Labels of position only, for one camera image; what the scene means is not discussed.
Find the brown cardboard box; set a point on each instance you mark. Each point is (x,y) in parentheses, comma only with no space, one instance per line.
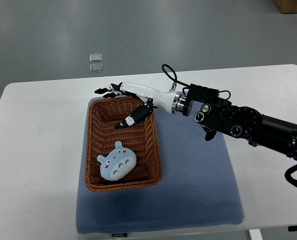
(286,6)

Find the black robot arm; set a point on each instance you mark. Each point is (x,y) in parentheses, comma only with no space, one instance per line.
(215,115)

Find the brown wicker basket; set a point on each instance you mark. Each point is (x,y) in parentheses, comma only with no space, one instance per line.
(101,136)

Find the blue fabric mat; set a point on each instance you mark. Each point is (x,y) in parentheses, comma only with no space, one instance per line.
(198,187)

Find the lower metal floor plate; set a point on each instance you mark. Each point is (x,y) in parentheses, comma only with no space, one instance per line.
(95,68)

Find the white table leg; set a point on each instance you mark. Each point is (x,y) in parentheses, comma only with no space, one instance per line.
(255,234)

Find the metal floor plate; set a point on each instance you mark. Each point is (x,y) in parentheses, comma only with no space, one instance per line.
(96,57)
(95,68)

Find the blue plush toy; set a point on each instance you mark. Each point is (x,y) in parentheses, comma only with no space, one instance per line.
(118,163)

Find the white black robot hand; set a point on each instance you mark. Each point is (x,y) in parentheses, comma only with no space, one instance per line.
(151,96)

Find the upper metal floor plate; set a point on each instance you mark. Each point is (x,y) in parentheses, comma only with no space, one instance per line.
(96,57)

